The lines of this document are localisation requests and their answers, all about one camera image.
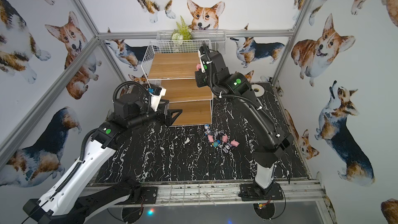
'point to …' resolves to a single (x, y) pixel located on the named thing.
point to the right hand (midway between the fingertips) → (196, 70)
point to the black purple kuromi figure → (227, 147)
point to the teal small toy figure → (215, 144)
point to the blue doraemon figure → (207, 129)
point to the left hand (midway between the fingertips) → (176, 104)
